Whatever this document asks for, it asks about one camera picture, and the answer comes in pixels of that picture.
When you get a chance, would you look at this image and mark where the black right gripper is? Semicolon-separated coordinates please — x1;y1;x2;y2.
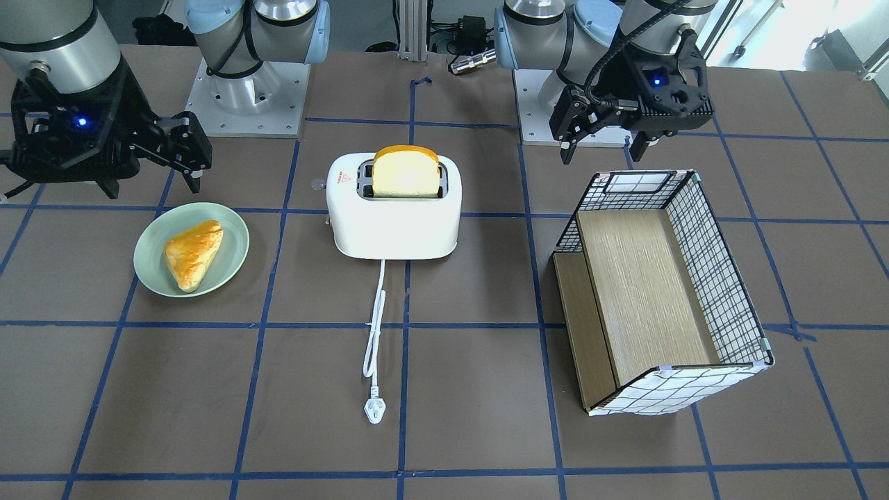
96;59;213;200

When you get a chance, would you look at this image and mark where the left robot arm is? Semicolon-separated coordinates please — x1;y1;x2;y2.
495;1;715;165

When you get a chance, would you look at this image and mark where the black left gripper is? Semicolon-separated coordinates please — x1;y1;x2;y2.
549;66;715;165

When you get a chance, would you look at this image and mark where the aluminium frame post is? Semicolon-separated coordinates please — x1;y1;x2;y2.
394;0;431;63

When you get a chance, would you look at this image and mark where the golden triangular pastry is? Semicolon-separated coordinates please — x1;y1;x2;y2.
164;219;224;292

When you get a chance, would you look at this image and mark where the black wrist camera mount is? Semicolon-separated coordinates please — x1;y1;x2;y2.
2;60;147;185

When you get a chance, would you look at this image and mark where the white two-slot toaster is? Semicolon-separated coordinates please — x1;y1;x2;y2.
325;152;463;260

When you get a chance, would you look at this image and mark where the wire and wood basket shelf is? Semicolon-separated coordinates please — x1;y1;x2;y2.
551;169;776;417

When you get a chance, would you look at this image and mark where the yellow toast slice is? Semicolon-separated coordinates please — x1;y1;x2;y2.
371;144;441;199

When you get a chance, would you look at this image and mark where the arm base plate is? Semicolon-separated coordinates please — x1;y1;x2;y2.
512;68;633;148
186;60;313;139

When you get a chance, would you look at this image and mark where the white power cord with plug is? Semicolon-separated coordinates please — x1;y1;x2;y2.
361;258;388;425

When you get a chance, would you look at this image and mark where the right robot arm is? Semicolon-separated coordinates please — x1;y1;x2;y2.
2;1;330;202

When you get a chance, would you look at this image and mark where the light green plate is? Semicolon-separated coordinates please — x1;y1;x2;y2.
133;202;250;297

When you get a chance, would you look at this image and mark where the black power adapter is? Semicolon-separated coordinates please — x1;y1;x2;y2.
454;15;487;55

